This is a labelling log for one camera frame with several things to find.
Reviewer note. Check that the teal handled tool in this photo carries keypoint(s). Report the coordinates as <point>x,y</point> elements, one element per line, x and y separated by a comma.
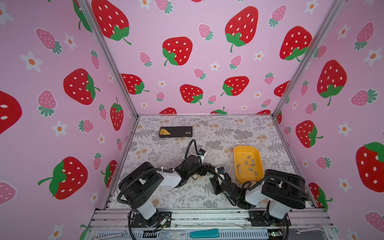
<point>204,234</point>

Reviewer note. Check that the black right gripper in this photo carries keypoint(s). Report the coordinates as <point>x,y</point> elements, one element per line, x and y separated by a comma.
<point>215,183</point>

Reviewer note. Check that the black tool case yellow label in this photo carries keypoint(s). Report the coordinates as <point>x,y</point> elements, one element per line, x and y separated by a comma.
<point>176,132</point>

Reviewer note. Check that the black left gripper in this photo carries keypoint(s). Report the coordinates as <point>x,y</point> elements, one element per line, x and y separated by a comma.
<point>203,170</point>

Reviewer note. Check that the silver wrench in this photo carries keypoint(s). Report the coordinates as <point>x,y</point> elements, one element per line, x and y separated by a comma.
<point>316,228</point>

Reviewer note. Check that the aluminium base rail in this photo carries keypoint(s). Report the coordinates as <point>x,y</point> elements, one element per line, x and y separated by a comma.
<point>232,224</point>

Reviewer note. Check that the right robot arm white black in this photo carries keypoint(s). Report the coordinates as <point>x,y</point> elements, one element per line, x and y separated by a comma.
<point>285,192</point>

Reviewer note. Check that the yellow plastic tray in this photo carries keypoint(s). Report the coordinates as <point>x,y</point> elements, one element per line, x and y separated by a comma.
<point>248,164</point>

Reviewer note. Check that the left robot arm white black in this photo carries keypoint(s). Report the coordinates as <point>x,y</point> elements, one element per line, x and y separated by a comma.
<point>137,188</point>

